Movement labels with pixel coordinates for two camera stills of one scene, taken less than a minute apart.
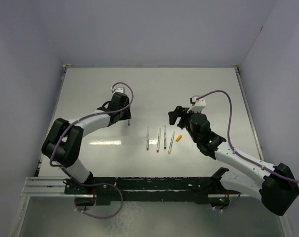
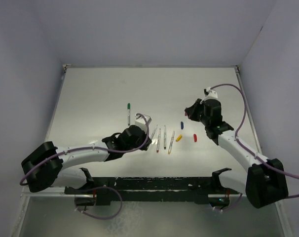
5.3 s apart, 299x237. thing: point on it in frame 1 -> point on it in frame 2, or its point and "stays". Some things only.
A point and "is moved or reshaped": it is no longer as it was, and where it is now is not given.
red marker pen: x=158 y=141 stays
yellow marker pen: x=170 y=146 stays
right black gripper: x=179 y=111 -> x=191 y=110
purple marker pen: x=147 y=138 is moved or reshaped
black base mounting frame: x=103 y=189 stays
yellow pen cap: x=180 y=136 stays
